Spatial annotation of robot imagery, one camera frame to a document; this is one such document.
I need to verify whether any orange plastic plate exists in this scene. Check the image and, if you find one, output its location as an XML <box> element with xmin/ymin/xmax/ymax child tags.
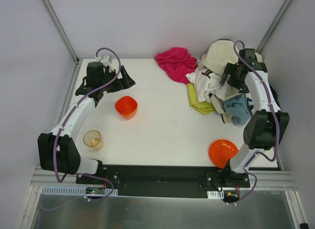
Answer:
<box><xmin>208</xmin><ymin>139</ymin><xmax>239</xmax><ymax>169</ymax></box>

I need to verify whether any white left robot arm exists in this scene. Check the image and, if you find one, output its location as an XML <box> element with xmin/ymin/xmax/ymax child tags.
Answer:
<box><xmin>37</xmin><ymin>62</ymin><xmax>135</xmax><ymax>175</ymax></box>

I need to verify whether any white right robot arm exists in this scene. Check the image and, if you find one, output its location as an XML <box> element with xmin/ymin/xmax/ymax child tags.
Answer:
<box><xmin>219</xmin><ymin>48</ymin><xmax>289</xmax><ymax>187</ymax></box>

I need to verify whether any transparent amber plastic cup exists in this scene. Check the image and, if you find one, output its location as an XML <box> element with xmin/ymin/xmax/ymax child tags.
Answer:
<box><xmin>83</xmin><ymin>130</ymin><xmax>103</xmax><ymax>150</ymax></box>

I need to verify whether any white cloth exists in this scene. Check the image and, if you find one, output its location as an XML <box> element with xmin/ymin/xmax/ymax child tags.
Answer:
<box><xmin>186</xmin><ymin>68</ymin><xmax>238</xmax><ymax>108</ymax></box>

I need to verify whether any light blue cloth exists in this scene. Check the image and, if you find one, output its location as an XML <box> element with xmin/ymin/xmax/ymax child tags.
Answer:
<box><xmin>223</xmin><ymin>94</ymin><xmax>252</xmax><ymax>126</ymax></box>

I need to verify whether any orange plastic bowl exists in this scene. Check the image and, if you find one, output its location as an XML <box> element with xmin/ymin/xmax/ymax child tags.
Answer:
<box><xmin>115</xmin><ymin>96</ymin><xmax>138</xmax><ymax>120</ymax></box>

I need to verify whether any right aluminium frame post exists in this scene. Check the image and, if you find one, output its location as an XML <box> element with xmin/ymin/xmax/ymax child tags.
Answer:
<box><xmin>256</xmin><ymin>0</ymin><xmax>295</xmax><ymax>53</ymax></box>

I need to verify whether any yellow-green cloth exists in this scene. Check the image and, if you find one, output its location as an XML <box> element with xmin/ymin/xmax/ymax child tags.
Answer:
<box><xmin>187</xmin><ymin>83</ymin><xmax>215</xmax><ymax>115</ymax></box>

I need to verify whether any cream canvas tote bag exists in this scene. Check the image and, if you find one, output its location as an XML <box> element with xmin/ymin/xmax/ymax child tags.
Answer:
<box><xmin>198</xmin><ymin>38</ymin><xmax>263</xmax><ymax>74</ymax></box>

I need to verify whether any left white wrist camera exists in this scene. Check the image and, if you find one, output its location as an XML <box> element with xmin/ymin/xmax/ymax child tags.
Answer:
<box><xmin>95</xmin><ymin>55</ymin><xmax>113</xmax><ymax>66</ymax></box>

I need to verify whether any left aluminium frame post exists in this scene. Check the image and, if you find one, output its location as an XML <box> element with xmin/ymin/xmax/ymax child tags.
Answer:
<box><xmin>41</xmin><ymin>0</ymin><xmax>79</xmax><ymax>65</ymax></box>

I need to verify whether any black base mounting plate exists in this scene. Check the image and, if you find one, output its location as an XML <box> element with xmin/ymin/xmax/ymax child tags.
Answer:
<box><xmin>76</xmin><ymin>165</ymin><xmax>250</xmax><ymax>198</ymax></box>

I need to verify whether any magenta pink cloth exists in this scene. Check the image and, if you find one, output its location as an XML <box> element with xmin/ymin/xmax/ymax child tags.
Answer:
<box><xmin>154</xmin><ymin>47</ymin><xmax>197</xmax><ymax>84</ymax></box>

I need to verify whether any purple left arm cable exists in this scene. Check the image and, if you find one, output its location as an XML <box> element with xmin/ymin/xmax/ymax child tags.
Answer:
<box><xmin>39</xmin><ymin>47</ymin><xmax>122</xmax><ymax>211</ymax></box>

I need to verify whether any black printed t-shirt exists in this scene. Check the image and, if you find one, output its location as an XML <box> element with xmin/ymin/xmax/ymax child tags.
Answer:
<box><xmin>245</xmin><ymin>85</ymin><xmax>280</xmax><ymax>114</ymax></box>

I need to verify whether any aluminium frame post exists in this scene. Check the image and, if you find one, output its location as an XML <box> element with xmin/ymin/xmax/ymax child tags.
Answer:
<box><xmin>41</xmin><ymin>0</ymin><xmax>79</xmax><ymax>65</ymax></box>
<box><xmin>256</xmin><ymin>0</ymin><xmax>295</xmax><ymax>53</ymax></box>

